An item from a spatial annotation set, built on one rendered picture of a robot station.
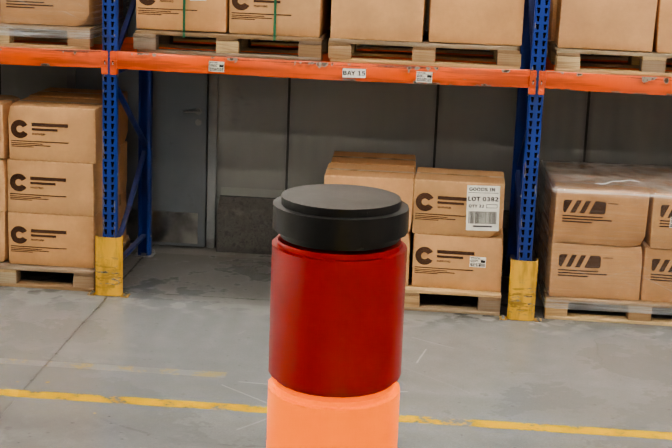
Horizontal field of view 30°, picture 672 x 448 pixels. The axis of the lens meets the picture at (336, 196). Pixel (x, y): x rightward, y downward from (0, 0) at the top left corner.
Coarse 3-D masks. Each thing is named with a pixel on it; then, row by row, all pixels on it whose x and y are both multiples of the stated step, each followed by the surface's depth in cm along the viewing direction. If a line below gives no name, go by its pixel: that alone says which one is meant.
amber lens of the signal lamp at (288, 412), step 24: (288, 408) 46; (312, 408) 45; (336, 408) 45; (360, 408) 45; (384, 408) 46; (288, 432) 46; (312, 432) 45; (336, 432) 45; (360, 432) 45; (384, 432) 46
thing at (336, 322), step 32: (288, 256) 45; (320, 256) 44; (352, 256) 44; (384, 256) 45; (288, 288) 45; (320, 288) 44; (352, 288) 44; (384, 288) 45; (288, 320) 45; (320, 320) 44; (352, 320) 44; (384, 320) 45; (288, 352) 45; (320, 352) 45; (352, 352) 45; (384, 352) 45; (288, 384) 45; (320, 384) 45; (352, 384) 45; (384, 384) 46
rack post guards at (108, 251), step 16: (96, 240) 818; (112, 240) 815; (96, 256) 820; (112, 256) 818; (96, 272) 822; (112, 272) 820; (512, 272) 800; (528, 272) 798; (96, 288) 825; (112, 288) 822; (512, 288) 802; (528, 288) 800; (512, 304) 803; (528, 304) 802; (528, 320) 804
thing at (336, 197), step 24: (288, 192) 46; (312, 192) 46; (336, 192) 46; (360, 192) 47; (384, 192) 47; (288, 216) 44; (312, 216) 44; (336, 216) 44; (360, 216) 44; (384, 216) 44; (408, 216) 46; (288, 240) 45; (312, 240) 44; (336, 240) 44; (360, 240) 44; (384, 240) 44
